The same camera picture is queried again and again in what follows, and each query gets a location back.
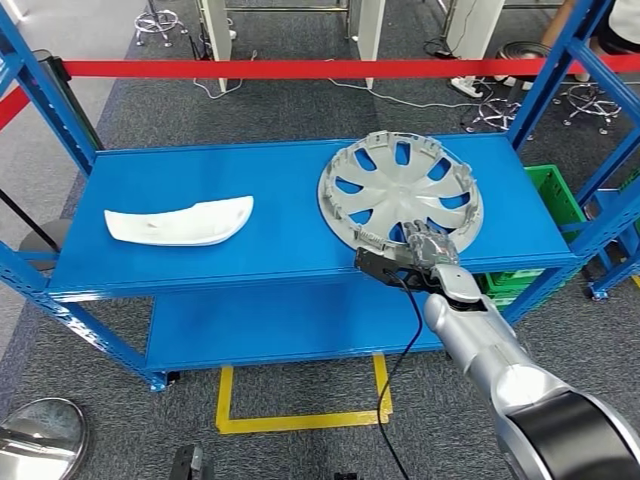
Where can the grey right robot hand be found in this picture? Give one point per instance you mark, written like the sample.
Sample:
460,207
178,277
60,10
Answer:
432,248

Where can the grey plastic wheel hubcap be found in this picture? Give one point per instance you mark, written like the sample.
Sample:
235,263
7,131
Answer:
400,192

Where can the white curved plastic part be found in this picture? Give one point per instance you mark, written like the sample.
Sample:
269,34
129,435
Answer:
180,225

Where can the chrome chair base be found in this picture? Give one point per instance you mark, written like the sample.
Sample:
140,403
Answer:
492,114
590,106
160,23

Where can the white power strip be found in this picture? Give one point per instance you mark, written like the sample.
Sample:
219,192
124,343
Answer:
466,86

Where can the green plastic crate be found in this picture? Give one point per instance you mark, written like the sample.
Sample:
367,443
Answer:
555,199
631,180

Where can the black stool seat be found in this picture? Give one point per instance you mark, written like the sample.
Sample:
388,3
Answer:
522,56

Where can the yellow floor tape square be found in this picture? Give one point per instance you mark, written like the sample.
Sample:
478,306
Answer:
300,422

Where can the red barrier belt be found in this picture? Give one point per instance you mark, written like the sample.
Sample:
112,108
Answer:
12,109
300,68

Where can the person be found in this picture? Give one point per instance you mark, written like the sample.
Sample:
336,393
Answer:
620,26

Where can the black robot foot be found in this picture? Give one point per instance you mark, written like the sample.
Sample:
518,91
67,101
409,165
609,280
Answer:
192,464

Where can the thin black stanchion grey base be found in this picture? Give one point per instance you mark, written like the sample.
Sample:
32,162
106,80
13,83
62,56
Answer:
47,242

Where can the chrome stanchion with round base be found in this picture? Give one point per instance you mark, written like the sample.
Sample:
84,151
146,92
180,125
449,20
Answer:
40,440

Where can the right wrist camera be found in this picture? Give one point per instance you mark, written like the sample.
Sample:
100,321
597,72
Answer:
380,265

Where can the black belt stanchion post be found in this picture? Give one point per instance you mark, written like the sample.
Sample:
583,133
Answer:
70,106

